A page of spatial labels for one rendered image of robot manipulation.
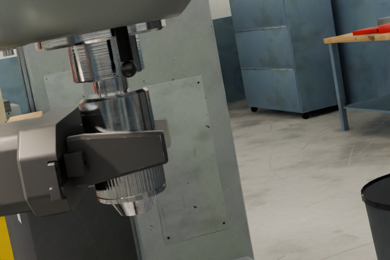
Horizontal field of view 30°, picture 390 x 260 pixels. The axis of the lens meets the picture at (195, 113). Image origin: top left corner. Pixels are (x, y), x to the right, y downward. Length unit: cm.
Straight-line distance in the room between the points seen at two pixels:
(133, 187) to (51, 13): 13
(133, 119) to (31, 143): 7
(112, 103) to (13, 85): 907
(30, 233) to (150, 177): 41
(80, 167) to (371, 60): 730
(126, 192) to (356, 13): 736
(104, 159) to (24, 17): 10
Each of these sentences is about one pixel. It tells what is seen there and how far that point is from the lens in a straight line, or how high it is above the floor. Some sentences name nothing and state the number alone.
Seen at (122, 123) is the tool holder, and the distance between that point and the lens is 46.
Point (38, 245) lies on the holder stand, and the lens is 86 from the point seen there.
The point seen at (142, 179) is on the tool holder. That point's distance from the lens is 46.
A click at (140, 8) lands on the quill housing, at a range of 42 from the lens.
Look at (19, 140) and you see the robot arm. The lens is 44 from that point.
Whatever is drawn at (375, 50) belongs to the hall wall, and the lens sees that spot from 761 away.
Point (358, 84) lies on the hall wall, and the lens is 799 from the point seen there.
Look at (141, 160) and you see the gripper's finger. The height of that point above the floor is 123.
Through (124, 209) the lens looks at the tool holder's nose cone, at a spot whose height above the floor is 119.
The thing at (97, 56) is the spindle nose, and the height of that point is 129.
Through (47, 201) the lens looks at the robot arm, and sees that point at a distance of 44.
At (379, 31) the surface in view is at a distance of 623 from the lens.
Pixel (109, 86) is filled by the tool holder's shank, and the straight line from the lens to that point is 47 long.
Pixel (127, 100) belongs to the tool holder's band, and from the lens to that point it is 46.
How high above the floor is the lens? 131
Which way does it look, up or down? 8 degrees down
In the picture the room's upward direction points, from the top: 10 degrees counter-clockwise
